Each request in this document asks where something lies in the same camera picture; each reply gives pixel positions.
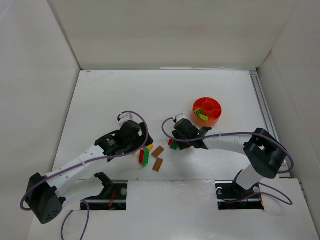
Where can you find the long green lego brick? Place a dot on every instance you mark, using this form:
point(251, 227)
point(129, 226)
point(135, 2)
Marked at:
point(146, 157)

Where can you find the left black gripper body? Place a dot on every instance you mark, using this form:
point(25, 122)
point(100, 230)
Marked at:
point(146, 136)

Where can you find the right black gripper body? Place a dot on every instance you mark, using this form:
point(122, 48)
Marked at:
point(178, 138)

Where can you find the brown lego plate lower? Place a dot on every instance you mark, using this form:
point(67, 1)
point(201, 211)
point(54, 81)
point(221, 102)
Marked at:
point(157, 165)

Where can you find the brown lego plate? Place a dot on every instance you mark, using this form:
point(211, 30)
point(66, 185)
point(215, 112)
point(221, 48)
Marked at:
point(157, 165)
point(157, 152)

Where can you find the aluminium rail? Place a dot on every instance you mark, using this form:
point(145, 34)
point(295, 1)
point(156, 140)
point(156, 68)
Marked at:
point(262, 102)

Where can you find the lime green lego brick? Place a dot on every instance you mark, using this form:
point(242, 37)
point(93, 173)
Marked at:
point(198, 112)

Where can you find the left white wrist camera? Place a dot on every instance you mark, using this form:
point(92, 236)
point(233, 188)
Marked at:
point(124, 117)

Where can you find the yellow curved lego brick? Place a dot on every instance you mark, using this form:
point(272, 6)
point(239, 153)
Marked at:
point(150, 147)

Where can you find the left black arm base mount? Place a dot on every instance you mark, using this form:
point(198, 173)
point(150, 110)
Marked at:
point(111, 195)

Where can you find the green lego plate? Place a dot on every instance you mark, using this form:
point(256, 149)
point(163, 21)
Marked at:
point(174, 145)

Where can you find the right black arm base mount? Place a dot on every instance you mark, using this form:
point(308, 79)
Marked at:
point(233, 197)

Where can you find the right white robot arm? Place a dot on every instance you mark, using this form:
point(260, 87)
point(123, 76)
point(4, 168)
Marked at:
point(265, 154)

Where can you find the orange round divided container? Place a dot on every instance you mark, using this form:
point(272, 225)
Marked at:
point(209, 107)

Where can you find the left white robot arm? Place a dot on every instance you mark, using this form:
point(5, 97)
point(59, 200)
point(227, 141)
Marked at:
point(47, 195)

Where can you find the brown lego plate upper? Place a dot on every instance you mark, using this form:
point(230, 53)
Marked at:
point(157, 152)

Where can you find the long red lego brick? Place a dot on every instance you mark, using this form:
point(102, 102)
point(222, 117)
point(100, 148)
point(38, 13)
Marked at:
point(141, 156)

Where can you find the small lime lego brick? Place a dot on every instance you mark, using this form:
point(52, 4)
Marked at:
point(203, 117)

